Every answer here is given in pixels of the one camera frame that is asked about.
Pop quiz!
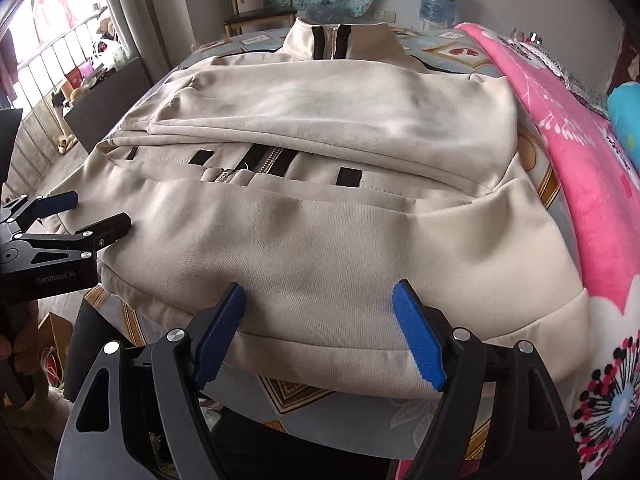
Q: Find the wooden chair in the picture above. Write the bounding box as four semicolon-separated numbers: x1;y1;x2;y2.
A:
222;0;299;42

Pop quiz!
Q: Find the beige zip jacket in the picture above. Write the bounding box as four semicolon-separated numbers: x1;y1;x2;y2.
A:
82;16;592;402

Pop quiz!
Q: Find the grey curtain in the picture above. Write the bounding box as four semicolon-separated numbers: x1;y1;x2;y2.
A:
96;0;174;70

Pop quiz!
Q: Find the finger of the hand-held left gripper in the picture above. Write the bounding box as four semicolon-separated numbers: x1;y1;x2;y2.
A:
12;212;132;263
10;190;80;229

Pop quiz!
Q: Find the cardboard box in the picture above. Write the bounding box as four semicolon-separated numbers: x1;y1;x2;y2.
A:
36;311;74;392

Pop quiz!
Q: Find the fruit print table cover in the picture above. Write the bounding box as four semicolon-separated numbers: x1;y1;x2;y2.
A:
79;26;587;480

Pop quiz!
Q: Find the person's left hand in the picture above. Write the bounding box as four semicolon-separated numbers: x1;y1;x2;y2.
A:
0;331;24;364

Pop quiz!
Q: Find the blue dotted pillow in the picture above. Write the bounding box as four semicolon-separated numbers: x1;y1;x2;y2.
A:
606;84;640;132

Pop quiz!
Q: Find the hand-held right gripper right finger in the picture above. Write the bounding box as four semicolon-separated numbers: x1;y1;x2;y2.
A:
391;280;583;480

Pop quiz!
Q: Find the blue water bottle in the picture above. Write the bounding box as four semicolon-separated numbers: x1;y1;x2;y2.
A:
419;0;461;30

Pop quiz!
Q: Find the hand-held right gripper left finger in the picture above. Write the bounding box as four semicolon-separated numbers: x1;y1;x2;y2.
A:
52;281;247;480

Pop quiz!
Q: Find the dark red wall cloth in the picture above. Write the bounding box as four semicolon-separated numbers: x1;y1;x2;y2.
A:
611;22;640;97

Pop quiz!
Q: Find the pink flower print blanket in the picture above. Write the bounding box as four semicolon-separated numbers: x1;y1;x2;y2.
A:
394;21;640;480

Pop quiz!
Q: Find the dark grey cabinet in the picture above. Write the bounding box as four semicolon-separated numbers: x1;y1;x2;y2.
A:
61;56;154;154

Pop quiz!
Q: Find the clear plastic water jug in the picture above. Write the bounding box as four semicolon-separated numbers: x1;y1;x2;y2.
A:
304;1;342;24

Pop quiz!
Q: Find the white plastic bag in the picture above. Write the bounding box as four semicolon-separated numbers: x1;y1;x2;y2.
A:
96;34;127;69

